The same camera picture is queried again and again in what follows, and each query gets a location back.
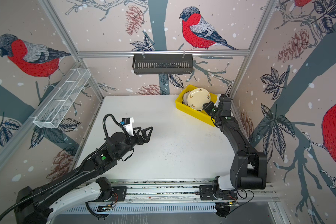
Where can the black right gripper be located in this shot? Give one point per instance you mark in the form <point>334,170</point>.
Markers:
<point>208,108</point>

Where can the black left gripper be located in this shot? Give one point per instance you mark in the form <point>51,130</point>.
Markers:
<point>146,139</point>

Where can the cream yellow plate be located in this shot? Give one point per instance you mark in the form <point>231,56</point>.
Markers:
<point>197,98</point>

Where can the cream small floral plate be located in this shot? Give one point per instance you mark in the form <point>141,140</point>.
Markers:
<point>185,98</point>

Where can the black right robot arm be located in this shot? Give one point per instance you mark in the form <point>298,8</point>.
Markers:
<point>249,167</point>

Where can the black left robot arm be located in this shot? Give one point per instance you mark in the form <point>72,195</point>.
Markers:
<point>84,183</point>

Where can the yellow plastic bin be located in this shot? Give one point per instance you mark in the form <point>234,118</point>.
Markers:
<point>200,115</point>

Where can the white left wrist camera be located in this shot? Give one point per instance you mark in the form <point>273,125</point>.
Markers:
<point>127,123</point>

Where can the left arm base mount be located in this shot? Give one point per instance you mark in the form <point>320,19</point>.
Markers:
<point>109,193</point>

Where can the black hanging wall basket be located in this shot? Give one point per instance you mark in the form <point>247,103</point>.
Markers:
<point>162,64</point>

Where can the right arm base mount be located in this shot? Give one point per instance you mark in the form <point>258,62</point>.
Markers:
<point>212,192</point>

